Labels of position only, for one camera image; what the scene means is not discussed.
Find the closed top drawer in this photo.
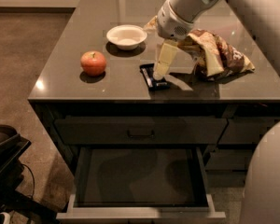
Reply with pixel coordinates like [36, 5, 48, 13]
[54, 117, 227, 145]

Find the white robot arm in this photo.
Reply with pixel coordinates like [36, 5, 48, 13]
[148, 0, 280, 224]

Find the white bowl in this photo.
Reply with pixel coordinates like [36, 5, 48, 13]
[106, 25, 147, 50]

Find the blue rxbar wrapper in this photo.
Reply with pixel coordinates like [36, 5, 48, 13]
[140, 63, 170, 91]

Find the open middle drawer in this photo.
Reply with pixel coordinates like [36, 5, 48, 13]
[57, 147, 226, 224]

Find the right top drawer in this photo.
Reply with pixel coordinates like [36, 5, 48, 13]
[218, 117, 280, 145]

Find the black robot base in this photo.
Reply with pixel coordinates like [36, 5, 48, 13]
[0, 125, 59, 224]

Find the red apple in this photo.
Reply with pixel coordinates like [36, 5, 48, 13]
[80, 51, 106, 77]

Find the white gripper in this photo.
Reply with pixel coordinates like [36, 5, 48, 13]
[143, 0, 193, 80]

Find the black cable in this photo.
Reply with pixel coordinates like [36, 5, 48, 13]
[20, 162, 36, 200]

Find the right middle drawer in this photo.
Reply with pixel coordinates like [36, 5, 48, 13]
[205, 149, 253, 171]

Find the black drawer handle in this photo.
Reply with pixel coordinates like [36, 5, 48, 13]
[127, 130, 155, 139]

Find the crumpled brown chip bag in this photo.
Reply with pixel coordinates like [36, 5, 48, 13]
[178, 29, 255, 81]

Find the dark kitchen counter cabinet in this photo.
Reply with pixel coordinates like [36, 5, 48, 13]
[29, 0, 280, 170]

